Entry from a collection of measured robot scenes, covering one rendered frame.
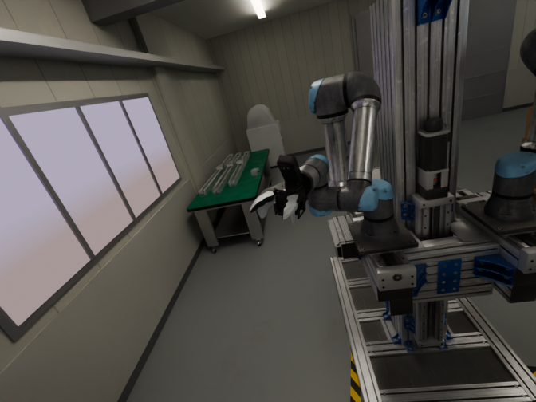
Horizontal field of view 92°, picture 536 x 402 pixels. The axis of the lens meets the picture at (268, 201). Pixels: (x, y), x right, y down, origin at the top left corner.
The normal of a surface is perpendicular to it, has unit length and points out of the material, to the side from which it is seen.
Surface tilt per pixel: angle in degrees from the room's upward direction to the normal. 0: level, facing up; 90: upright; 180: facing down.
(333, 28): 90
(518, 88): 90
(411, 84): 90
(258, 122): 90
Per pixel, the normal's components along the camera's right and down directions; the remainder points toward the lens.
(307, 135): -0.07, 0.43
